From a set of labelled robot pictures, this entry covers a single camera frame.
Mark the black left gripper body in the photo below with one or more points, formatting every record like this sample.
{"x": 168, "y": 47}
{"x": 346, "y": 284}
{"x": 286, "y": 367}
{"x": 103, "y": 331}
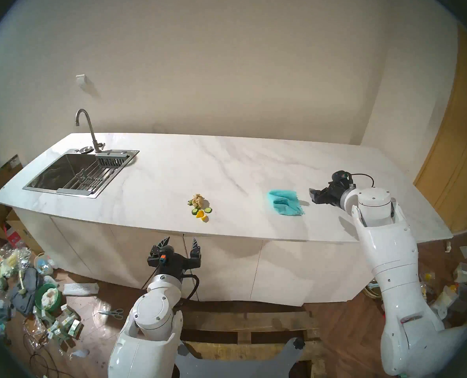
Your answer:
{"x": 172, "y": 263}

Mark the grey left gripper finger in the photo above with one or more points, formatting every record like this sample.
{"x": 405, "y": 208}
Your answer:
{"x": 163, "y": 242}
{"x": 195, "y": 249}

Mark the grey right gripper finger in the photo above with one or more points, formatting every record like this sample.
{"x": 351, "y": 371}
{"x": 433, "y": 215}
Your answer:
{"x": 316, "y": 191}
{"x": 319, "y": 200}

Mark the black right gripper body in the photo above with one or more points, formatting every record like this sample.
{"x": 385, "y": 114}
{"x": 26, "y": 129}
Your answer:
{"x": 337, "y": 190}

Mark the turquoise microfibre cloth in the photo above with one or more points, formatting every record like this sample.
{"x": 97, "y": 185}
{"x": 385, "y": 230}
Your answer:
{"x": 284, "y": 202}

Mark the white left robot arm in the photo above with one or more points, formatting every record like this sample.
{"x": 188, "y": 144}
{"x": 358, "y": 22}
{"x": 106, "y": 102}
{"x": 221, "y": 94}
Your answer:
{"x": 152, "y": 314}

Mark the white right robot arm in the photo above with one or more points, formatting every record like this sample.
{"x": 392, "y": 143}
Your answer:
{"x": 391, "y": 255}

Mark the crumpled beige paper ball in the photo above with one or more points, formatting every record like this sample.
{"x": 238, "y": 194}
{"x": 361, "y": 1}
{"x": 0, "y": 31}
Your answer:
{"x": 197, "y": 200}

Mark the scissors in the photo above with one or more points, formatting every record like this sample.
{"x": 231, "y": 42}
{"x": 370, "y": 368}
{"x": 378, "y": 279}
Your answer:
{"x": 113, "y": 313}

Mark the wooden pallet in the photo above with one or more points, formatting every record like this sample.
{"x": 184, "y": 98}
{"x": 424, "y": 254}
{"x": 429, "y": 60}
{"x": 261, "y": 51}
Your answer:
{"x": 257, "y": 322}

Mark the white foam mesh sleeve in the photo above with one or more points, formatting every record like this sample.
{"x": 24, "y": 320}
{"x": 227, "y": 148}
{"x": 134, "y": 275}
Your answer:
{"x": 80, "y": 289}

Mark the steel sink drain rack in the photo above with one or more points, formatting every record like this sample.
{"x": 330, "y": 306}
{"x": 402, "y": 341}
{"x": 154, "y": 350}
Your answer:
{"x": 91, "y": 175}

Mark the gold round plate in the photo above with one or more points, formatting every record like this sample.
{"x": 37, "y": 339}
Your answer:
{"x": 372, "y": 291}

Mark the green white small carton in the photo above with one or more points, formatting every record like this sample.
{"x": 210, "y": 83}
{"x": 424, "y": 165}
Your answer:
{"x": 67, "y": 310}
{"x": 74, "y": 328}

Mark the wooden door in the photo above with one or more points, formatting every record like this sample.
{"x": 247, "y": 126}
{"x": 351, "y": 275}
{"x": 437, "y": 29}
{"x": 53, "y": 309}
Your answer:
{"x": 457, "y": 164}

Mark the green bowl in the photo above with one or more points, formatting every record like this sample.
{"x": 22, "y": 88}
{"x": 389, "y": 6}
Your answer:
{"x": 48, "y": 299}

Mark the steel gooseneck faucet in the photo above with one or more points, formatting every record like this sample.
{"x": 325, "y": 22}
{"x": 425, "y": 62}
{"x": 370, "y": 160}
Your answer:
{"x": 93, "y": 134}

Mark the stainless steel sink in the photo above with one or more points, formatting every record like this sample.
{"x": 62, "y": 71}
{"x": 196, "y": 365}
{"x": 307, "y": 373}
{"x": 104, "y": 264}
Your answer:
{"x": 48, "y": 174}

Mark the black star knob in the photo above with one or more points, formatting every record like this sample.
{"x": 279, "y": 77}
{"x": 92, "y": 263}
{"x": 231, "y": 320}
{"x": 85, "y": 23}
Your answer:
{"x": 298, "y": 343}

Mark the grey fabric bag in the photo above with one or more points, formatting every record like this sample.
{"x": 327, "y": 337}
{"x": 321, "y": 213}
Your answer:
{"x": 25, "y": 292}

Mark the red white carton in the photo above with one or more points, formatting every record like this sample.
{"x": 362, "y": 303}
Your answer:
{"x": 15, "y": 238}

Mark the clear lidded plastic container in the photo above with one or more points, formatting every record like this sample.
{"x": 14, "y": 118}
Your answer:
{"x": 465, "y": 273}

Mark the white bottle orange cap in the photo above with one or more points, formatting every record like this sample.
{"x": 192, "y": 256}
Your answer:
{"x": 447, "y": 297}

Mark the clear bag yellow food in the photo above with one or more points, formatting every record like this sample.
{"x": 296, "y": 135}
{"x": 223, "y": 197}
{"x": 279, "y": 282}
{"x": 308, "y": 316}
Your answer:
{"x": 3, "y": 266}

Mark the large clear plastic container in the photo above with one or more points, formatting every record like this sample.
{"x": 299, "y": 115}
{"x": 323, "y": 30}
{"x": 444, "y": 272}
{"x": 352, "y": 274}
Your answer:
{"x": 466, "y": 297}

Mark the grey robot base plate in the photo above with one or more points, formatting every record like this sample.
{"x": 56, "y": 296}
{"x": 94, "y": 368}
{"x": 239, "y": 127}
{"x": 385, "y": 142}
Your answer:
{"x": 233, "y": 367}

